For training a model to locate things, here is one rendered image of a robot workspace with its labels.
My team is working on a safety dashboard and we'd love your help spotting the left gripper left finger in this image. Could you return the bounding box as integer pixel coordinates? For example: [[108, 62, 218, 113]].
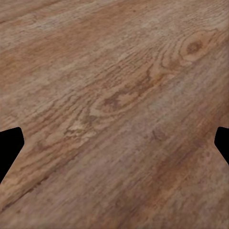
[[0, 127, 24, 183]]

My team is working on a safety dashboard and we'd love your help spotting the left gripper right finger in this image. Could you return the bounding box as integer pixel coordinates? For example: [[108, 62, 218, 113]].
[[214, 126, 229, 164]]

